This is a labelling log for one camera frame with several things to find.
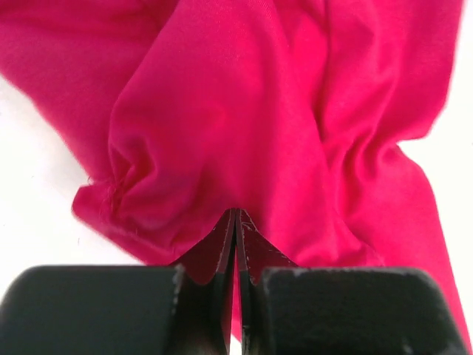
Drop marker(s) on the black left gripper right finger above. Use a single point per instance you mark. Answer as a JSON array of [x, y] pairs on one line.
[[254, 254]]

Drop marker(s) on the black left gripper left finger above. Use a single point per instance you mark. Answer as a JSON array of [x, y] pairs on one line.
[[202, 319]]

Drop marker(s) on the pink t shirt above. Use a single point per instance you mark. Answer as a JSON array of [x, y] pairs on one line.
[[290, 110]]

